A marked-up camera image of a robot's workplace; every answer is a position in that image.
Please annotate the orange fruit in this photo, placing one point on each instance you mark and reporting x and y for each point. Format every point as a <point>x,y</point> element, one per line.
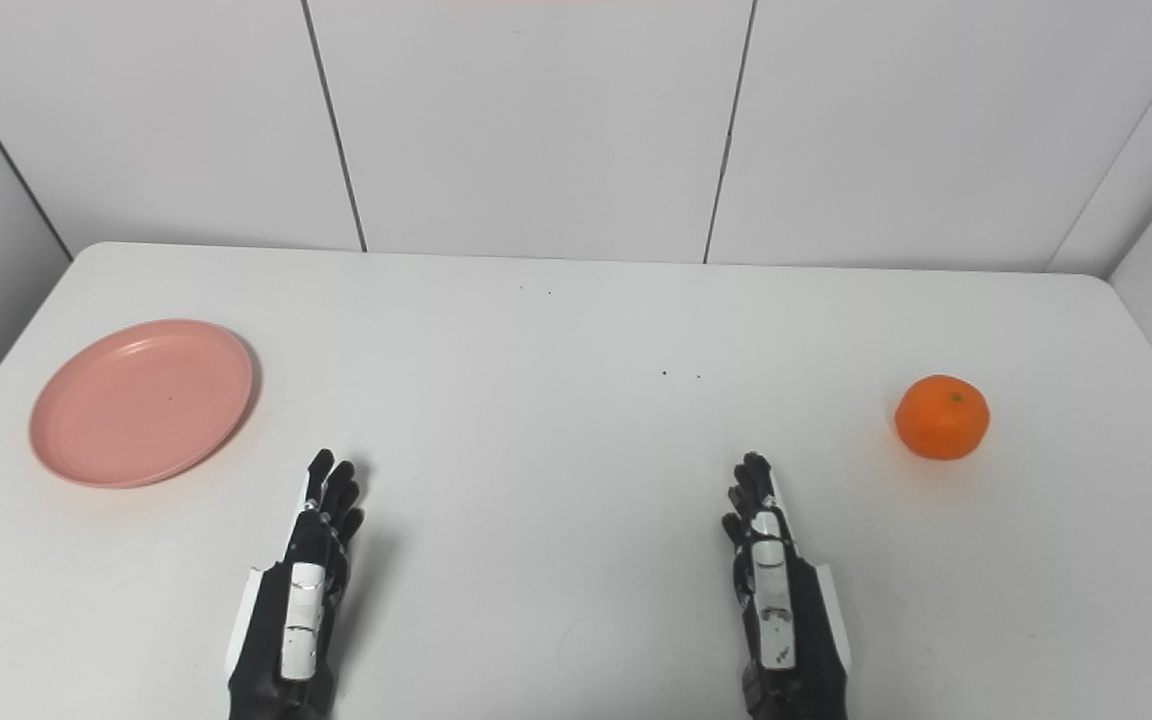
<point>941,418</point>

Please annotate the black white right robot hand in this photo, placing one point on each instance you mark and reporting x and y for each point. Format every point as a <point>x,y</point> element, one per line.
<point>786,600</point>

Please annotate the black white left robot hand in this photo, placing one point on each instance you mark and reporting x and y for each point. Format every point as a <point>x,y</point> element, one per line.
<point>308,560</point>

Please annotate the pink round plate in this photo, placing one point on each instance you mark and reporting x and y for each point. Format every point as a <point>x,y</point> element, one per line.
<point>141,404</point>

